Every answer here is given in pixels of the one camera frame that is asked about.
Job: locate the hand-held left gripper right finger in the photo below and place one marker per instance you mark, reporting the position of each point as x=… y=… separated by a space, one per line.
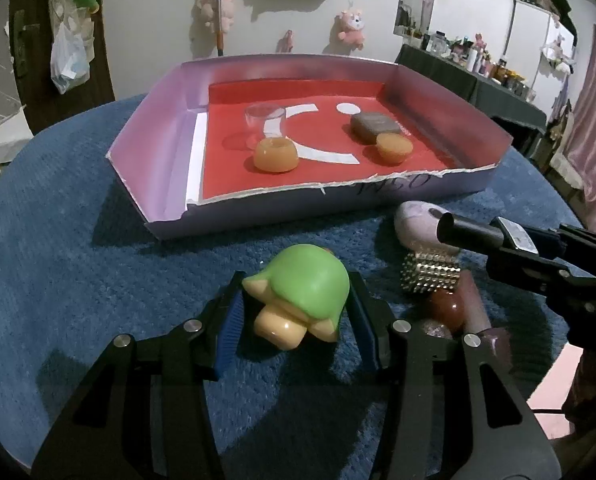
x=365 y=330

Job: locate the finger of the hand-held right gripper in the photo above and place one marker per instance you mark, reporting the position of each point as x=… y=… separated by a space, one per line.
x=528 y=272
x=578 y=245

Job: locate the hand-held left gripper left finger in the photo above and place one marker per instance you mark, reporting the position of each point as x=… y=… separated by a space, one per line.
x=227 y=330

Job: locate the pink cap nail polish bottle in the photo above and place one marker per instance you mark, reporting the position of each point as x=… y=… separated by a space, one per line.
x=473 y=300

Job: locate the glitter dome jar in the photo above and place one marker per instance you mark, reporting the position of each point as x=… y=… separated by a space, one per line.
x=438 y=331

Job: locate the dark nail polish bottle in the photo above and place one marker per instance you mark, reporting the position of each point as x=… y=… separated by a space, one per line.
x=468 y=230

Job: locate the green turtle toy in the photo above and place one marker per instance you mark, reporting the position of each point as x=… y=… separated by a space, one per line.
x=303 y=280

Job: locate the brown glossy ball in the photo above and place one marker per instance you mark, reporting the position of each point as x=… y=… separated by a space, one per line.
x=448 y=310

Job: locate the studded metal cylinder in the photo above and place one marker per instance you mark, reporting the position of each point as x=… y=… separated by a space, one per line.
x=430 y=272

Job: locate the lilac egg-shaped case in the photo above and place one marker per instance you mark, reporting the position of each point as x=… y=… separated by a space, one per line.
x=415 y=220

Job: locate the amber round cap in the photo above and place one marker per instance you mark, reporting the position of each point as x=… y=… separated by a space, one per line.
x=394 y=147

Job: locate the taupe eyeshadow case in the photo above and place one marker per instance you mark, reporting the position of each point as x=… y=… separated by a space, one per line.
x=375 y=126

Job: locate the clear plastic cup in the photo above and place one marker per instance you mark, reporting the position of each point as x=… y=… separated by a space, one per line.
x=264 y=120

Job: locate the purple cardboard box red lining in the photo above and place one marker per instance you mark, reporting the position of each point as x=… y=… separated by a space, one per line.
x=167 y=110

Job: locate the pink curtain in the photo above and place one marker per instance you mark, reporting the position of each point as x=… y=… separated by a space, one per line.
x=595 y=135

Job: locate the table with dark cloth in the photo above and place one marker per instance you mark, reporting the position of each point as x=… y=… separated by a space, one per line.
x=478 y=87

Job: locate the white pink hanging ornament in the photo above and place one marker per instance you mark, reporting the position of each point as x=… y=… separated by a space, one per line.
x=558 y=55

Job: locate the row of cosmetic bottles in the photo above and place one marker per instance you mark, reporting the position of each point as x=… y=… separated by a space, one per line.
x=478 y=55

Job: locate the white tall cabinet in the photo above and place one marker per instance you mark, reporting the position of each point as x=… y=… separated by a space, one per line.
x=533 y=35

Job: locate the white crumpled sheet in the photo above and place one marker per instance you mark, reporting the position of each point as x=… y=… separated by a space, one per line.
x=2 y=145

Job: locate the pink plush pig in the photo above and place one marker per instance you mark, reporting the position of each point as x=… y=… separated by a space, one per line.
x=352 y=27

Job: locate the dark wooden door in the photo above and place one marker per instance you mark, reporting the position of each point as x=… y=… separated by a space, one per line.
x=32 y=90

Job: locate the clear plastic bag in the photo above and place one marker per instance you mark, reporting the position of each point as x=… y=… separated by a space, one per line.
x=67 y=60

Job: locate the long thin stick tool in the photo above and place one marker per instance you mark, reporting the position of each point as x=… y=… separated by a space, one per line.
x=220 y=15

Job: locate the pink plush bear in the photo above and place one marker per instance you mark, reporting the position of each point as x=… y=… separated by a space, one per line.
x=207 y=10

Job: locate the small pink wall hanger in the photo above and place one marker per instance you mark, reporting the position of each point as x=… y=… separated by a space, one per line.
x=288 y=41

